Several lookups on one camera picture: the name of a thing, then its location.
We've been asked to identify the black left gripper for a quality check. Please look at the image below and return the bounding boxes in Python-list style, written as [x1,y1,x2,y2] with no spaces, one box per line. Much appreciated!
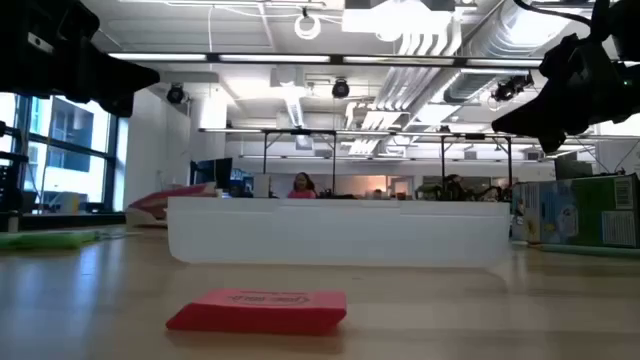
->
[0,0,161,119]

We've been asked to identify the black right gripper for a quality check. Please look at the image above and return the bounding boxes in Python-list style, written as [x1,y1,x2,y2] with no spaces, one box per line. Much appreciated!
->
[491,33,640,155]

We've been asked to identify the yellow green crayon box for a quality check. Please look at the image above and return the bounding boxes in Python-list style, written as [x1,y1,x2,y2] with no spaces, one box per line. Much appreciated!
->
[510,173,640,250]

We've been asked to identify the green handled scissors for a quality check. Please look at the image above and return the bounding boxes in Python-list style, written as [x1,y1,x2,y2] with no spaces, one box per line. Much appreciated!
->
[0,228,144,252]

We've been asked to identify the translucent pencil box blue lid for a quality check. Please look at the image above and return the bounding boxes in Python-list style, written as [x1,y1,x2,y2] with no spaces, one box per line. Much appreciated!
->
[167,196,511,269]

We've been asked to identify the pink rubber eraser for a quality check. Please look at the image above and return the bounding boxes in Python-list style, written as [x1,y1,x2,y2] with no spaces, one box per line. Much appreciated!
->
[165,287,348,336]

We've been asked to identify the pink and white cushioned seat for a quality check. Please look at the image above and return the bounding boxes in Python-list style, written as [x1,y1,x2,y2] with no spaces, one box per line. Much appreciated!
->
[124,182,219,228]

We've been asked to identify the pale waste bin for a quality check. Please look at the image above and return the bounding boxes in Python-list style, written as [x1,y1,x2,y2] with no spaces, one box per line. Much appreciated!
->
[58,191,82,215]

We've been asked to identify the black computer monitor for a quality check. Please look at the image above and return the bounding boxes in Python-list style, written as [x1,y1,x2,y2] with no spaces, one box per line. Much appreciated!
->
[189,157,234,197]

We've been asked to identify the black window ledge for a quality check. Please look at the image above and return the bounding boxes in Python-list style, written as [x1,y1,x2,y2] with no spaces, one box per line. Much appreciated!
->
[19,212,126,231]

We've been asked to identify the black equipment rack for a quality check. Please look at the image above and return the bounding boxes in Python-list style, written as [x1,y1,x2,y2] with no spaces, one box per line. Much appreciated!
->
[0,121,30,217]

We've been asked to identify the blue lit screen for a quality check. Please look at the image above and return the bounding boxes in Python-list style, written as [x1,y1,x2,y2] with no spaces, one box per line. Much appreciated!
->
[230,168,254,197]

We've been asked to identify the white ceiling unit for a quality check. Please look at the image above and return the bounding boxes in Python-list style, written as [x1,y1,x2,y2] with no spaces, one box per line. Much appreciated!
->
[341,0,464,56]

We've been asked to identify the black bar strip light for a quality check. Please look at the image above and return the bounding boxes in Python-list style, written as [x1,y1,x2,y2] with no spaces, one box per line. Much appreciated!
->
[107,51,546,69]

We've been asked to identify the dark wall monitor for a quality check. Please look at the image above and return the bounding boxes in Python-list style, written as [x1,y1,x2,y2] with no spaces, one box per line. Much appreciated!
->
[553,151,595,181]

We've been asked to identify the black ceiling camera mount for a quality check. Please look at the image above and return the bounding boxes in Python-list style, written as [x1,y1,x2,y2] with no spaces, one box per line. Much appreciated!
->
[491,72,535,104]

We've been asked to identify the black window frame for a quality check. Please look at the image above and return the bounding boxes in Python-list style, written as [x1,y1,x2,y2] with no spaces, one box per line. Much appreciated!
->
[0,92,121,216]

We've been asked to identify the silver ventilation duct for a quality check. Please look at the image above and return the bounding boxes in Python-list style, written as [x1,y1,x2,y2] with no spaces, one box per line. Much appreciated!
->
[442,0,591,104]

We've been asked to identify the black metal rig frame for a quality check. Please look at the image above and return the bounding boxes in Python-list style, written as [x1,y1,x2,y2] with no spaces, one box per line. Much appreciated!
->
[259,128,339,197]
[438,132,514,201]

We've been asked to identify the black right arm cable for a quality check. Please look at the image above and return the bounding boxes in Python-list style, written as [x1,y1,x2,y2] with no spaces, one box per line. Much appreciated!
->
[512,0,596,27]

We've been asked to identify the white coiled ceiling cable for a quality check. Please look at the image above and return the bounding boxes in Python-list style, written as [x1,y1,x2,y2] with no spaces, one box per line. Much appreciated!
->
[293,7,323,41]

